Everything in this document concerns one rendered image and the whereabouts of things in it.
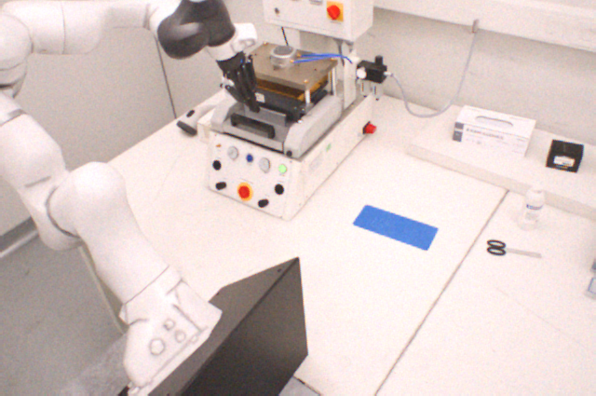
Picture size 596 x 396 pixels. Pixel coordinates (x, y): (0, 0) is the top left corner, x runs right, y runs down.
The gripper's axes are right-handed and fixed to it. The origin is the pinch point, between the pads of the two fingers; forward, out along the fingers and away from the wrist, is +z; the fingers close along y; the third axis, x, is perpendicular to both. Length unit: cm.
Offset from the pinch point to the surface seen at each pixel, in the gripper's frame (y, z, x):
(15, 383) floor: 108, 75, -73
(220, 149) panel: 10.3, 15.5, -11.7
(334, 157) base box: -8.1, 29.4, 16.7
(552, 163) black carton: -35, 39, 76
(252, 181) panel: 14.3, 19.8, 2.2
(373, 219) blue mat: 6.7, 30.6, 37.9
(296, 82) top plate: -9.8, -1.5, 9.9
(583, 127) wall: -56, 43, 80
